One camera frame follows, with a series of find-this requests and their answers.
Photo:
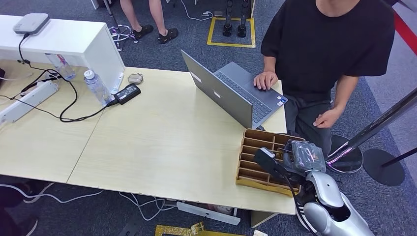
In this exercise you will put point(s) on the yellow flat floor item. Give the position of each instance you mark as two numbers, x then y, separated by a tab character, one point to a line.
176	230

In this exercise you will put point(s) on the white power strip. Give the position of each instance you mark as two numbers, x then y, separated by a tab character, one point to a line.
26	101

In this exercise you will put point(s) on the red barrier belt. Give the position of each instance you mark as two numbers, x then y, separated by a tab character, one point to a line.
407	32

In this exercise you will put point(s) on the clear bottle red label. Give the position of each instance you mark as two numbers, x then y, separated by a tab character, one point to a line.
62	66

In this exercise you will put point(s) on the grey router box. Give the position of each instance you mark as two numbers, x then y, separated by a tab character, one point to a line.
31	23

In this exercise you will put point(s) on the black round stanchion base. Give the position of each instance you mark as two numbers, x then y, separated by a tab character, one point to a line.
384	172
350	163

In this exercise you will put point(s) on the table leg panel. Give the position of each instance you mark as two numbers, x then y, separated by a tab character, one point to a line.
260	219

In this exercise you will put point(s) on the person's right forearm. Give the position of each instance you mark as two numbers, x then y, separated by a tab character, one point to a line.
269	64

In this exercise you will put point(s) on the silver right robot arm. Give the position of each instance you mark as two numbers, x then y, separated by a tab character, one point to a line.
329	202

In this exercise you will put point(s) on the background person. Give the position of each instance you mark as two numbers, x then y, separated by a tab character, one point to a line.
156	19

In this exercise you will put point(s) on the wooden slotted card organizer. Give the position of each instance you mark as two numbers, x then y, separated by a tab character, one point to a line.
252	163

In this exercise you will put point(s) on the clear bottle white cap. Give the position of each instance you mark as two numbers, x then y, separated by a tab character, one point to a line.
97	88

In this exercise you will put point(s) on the chrome chair base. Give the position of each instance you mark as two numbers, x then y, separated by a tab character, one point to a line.
122	34

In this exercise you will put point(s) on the black stand foot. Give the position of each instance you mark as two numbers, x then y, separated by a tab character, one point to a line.
242	30
227	29

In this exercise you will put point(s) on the person's left hand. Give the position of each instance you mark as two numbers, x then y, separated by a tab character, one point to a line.
327	119

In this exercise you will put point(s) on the black power adapter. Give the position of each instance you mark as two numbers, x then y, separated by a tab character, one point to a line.
127	93

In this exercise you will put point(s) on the grey laptop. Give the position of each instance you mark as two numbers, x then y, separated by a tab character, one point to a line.
228	96

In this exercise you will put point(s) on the white bar under table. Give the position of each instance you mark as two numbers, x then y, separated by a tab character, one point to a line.
208	213

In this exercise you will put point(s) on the white desk shelf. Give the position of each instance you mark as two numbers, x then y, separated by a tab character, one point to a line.
71	42

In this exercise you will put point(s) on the person's left forearm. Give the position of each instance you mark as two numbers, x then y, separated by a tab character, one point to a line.
345	92

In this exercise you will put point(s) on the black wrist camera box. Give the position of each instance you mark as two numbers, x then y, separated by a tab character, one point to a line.
268	163

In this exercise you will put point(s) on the person's right hand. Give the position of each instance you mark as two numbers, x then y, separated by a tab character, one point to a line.
265	80

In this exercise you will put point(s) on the yellow floor tape square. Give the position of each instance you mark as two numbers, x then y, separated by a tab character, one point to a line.
211	32

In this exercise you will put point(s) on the small grey earbuds case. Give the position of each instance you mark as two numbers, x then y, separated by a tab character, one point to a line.
135	78

